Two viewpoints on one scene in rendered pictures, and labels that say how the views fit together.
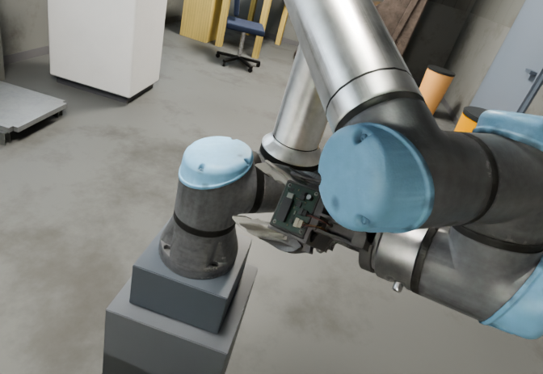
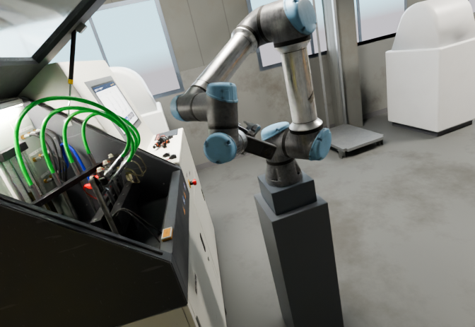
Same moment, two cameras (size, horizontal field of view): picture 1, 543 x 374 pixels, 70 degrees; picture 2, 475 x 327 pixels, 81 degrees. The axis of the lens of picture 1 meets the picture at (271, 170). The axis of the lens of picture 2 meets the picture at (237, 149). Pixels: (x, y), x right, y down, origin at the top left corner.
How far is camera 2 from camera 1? 0.89 m
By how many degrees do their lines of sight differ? 69
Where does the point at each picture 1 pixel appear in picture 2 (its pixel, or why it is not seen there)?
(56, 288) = not seen: hidden behind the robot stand
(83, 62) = (406, 110)
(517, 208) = (201, 112)
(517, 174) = (198, 101)
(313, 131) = (297, 112)
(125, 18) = (432, 75)
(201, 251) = (269, 171)
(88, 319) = not seen: hidden behind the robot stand
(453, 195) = (182, 107)
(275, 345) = not seen: outside the picture
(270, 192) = (288, 145)
